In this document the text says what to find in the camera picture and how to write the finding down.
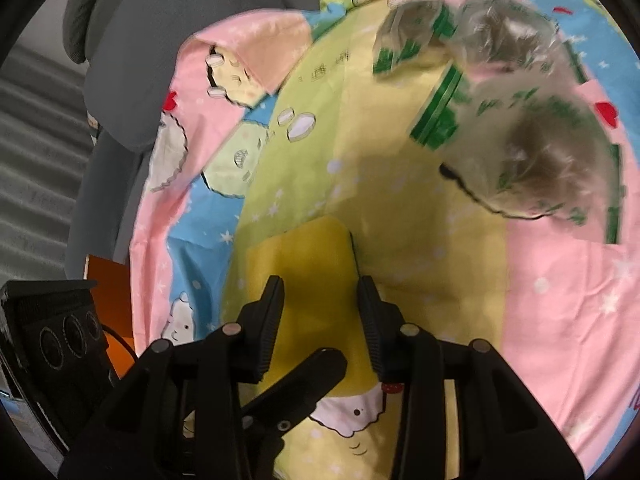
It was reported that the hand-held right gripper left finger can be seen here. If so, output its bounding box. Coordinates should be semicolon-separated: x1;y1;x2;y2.
60;275;287;480

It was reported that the cartoon printed blanket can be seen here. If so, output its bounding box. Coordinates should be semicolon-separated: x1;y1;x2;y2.
130;0;640;480

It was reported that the orange flat board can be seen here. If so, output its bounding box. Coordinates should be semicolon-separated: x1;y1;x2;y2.
85;255;138;378

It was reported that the grey sofa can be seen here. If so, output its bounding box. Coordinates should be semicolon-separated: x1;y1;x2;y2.
0;0;326;281

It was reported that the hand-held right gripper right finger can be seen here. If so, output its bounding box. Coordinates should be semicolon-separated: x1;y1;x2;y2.
356;275;586;480

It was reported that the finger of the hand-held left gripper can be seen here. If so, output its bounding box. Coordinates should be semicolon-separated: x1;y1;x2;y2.
240;349;349;461

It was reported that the black cable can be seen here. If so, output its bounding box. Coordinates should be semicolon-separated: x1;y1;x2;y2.
101;324;139;361

